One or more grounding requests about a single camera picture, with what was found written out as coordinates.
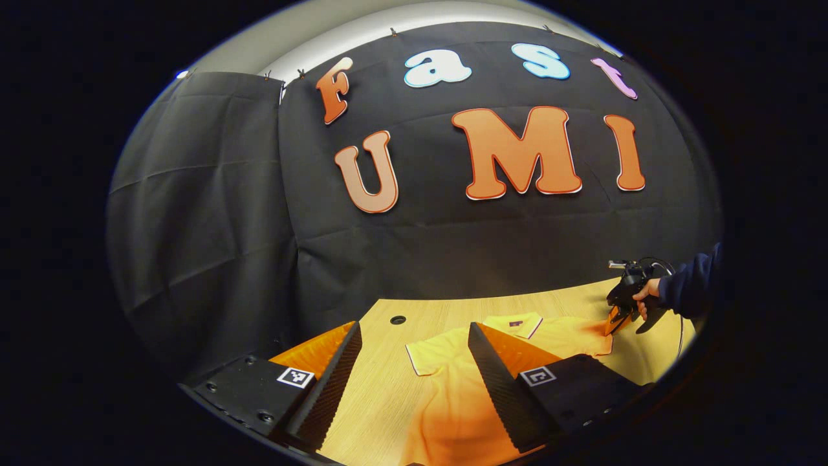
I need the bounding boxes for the orange polo T-shirt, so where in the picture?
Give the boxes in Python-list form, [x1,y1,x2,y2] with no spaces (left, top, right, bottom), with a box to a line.
[401,312,615,466]

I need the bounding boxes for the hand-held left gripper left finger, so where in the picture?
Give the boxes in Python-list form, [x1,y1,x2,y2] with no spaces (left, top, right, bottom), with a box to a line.
[180,320,364,454]

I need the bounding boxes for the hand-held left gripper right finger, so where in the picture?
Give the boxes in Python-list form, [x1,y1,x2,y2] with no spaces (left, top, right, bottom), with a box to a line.
[467,322,655,454]

